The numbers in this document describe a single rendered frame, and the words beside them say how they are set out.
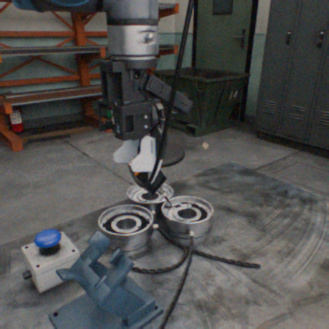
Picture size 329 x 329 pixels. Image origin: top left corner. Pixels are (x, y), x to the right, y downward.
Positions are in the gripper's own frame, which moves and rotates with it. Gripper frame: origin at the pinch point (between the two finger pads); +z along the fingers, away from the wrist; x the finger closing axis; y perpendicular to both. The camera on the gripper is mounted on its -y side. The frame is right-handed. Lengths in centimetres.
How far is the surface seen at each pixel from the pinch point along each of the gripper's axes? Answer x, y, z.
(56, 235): -1.0, 17.8, 5.8
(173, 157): -59, -62, 31
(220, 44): -257, -333, -6
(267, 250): 18.7, -13.0, 13.1
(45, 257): -0.6, 20.1, 8.7
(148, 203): -3.5, -2.8, 9.2
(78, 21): -342, -167, -33
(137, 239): 3.3, 5.2, 10.6
